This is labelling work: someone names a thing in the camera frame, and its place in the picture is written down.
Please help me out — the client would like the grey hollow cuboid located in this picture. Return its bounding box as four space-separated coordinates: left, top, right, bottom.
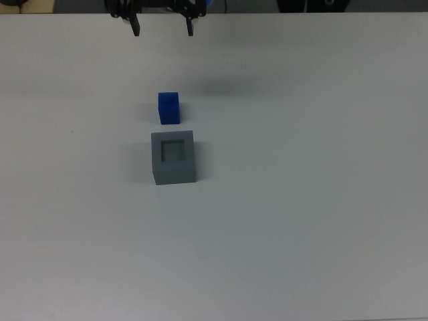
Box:
150 130 198 186

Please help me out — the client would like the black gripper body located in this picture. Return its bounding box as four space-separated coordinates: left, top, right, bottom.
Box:
140 0 182 9

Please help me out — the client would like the blue block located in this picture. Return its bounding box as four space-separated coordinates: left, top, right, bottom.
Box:
158 92 182 126

